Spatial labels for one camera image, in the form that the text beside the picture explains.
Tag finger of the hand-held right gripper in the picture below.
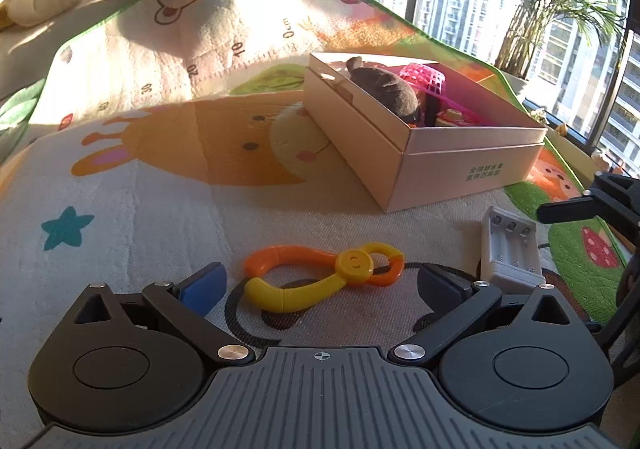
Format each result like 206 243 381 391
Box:
537 171 640 233

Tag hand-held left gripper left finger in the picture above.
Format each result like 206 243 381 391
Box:
75 261 256 364

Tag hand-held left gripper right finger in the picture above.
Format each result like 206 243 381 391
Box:
389 263 571 362

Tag white battery charger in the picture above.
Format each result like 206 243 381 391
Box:
479 205 547 293

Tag orange yellow toy tongs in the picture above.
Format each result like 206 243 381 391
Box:
243 241 405 314

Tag pink cardboard box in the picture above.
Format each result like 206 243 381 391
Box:
304 51 549 214

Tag pink plastic toy basket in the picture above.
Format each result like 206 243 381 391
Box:
398 62 484 126

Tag dark grey plush toy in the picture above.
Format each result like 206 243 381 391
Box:
345 56 421 126

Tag cartoon printed play mat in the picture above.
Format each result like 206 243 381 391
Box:
0 0 632 432

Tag small colourful toy block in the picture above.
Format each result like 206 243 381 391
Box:
435 109 477 128

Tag black window frame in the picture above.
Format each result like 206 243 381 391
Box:
370 0 640 152

